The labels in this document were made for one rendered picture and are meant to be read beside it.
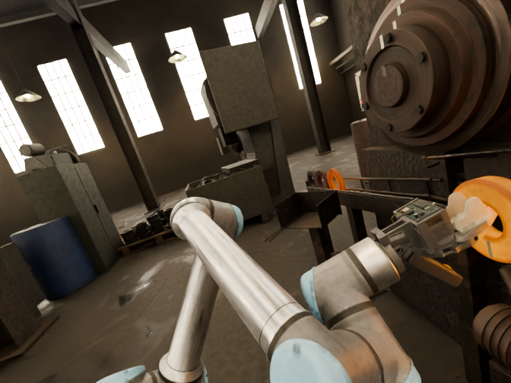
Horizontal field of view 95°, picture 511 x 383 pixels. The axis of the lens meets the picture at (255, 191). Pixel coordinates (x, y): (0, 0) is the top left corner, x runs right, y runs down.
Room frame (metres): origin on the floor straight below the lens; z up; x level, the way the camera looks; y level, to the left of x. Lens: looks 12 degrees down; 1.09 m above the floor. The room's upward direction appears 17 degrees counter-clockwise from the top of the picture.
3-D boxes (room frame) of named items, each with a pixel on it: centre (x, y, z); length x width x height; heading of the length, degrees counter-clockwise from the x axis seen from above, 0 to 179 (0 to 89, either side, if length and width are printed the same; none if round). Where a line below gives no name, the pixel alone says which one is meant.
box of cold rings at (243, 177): (3.38, 0.40, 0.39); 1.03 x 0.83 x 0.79; 100
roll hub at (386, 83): (0.71, -0.48, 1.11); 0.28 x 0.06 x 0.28; 6
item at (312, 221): (1.18, -0.24, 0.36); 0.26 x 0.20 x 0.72; 41
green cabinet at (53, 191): (3.30, 2.46, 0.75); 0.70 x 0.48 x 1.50; 6
